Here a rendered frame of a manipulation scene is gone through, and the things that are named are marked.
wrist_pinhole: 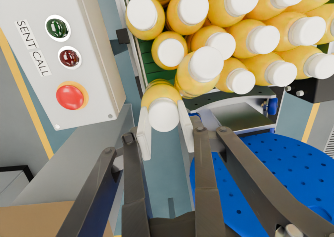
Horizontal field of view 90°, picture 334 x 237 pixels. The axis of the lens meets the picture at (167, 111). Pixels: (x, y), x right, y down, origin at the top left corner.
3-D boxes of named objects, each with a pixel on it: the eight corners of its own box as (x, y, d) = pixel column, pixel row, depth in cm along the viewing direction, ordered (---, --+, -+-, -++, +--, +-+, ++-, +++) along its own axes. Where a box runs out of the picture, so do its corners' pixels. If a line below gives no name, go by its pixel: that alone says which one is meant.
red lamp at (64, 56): (66, 67, 22) (61, 69, 21) (58, 50, 22) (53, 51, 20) (82, 64, 22) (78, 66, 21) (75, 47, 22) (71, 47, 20)
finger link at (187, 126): (184, 126, 15) (192, 125, 15) (176, 100, 21) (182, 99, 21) (188, 153, 16) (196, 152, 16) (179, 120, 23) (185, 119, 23)
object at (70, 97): (65, 109, 25) (61, 112, 24) (54, 86, 23) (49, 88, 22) (89, 105, 25) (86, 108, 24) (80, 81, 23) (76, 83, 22)
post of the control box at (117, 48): (135, 44, 123) (79, 66, 32) (134, 39, 122) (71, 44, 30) (141, 43, 123) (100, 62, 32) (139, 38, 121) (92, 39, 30)
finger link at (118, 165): (140, 168, 14) (107, 174, 14) (143, 136, 19) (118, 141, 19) (136, 154, 14) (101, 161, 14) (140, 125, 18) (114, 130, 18)
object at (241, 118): (209, 116, 46) (227, 142, 35) (208, 108, 45) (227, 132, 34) (245, 110, 46) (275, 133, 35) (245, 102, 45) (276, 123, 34)
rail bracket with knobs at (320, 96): (275, 92, 48) (304, 106, 38) (278, 67, 45) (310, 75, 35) (309, 86, 48) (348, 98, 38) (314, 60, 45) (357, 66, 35)
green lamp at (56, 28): (54, 39, 21) (48, 39, 20) (45, 20, 20) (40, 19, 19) (71, 36, 21) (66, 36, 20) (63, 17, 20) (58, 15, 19)
